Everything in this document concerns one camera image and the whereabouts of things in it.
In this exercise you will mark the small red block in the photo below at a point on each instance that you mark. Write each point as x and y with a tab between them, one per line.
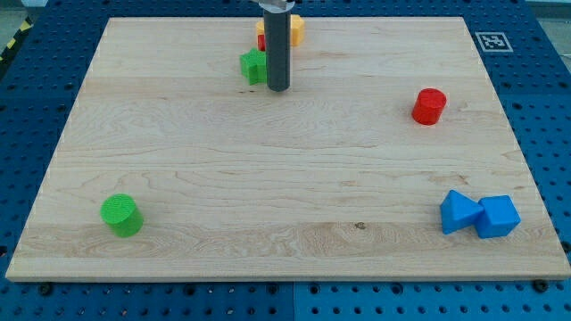
261	42

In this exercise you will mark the black bolt front right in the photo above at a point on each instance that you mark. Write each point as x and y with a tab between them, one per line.
540	285

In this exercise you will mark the black bolt front left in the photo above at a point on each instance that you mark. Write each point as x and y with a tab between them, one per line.
45	289

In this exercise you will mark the green star block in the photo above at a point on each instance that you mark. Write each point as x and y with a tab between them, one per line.
253	66

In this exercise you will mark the blue triangular prism block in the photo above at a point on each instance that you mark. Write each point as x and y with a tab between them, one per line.
458	211

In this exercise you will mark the red cylinder block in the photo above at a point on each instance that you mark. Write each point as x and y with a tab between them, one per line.
429	106

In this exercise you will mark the yellow hexagon block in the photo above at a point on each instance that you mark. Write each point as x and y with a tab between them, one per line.
297	31

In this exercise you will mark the black bolt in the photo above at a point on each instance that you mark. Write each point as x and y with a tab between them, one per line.
45	289
540	285

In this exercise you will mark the light wooden board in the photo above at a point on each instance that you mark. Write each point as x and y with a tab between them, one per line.
330	180

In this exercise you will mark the blue cube block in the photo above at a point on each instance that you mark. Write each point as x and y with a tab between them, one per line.
499	218

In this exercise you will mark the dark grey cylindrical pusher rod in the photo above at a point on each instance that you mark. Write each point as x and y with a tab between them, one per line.
277	40

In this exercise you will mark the green cylinder block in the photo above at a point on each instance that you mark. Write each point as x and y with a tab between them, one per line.
121	214

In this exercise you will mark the white fiducial marker tag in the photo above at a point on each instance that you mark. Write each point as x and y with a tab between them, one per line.
493	42

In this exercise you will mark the silver rod mount flange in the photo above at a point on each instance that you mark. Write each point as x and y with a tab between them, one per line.
276	6

